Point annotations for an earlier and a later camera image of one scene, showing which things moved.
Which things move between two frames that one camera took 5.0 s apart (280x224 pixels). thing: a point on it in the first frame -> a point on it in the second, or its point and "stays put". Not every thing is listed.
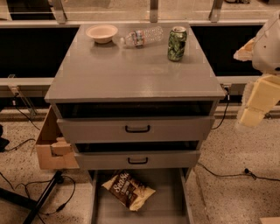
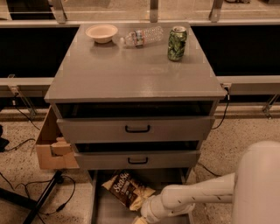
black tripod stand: [24, 202] stays put
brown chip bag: [129, 190] stays put
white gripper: [268, 53] -> [150, 209]
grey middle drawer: [141, 155] stays put
